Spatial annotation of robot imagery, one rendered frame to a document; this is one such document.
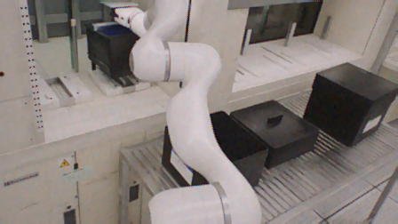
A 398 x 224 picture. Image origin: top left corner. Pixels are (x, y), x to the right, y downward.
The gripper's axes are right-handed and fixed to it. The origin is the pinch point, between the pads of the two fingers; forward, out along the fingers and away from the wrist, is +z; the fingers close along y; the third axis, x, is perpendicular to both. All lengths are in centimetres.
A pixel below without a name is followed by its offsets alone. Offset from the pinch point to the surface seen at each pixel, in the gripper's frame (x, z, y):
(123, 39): -8.7, -11.1, -3.4
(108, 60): -16.7, -11.6, -10.0
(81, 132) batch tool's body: -35, -29, -28
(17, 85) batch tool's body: -11, -30, -47
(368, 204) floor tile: -121, -74, 149
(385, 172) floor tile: -121, -61, 193
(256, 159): -31, -74, 17
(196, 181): -36, -69, -4
